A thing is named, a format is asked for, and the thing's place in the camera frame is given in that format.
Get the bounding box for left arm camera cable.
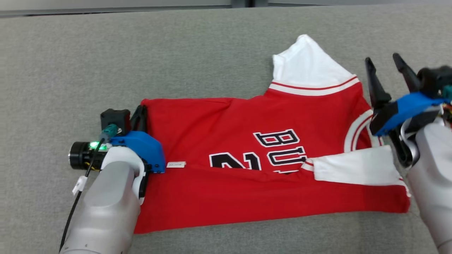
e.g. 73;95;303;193
59;123;119;252

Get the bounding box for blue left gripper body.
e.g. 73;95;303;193
69;131;166;173

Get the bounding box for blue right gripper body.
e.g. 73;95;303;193
370;92;445;137

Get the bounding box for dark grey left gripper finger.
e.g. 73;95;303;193
131;105;148;133

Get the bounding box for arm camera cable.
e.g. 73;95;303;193
388;84;452;169
59;123;119;252

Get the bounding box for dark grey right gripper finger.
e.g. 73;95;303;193
365;57;392;110
393;53;421;93

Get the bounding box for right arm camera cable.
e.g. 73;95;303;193
388;84;452;169

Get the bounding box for red Bulls basketball jersey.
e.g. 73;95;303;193
133;34;412;234

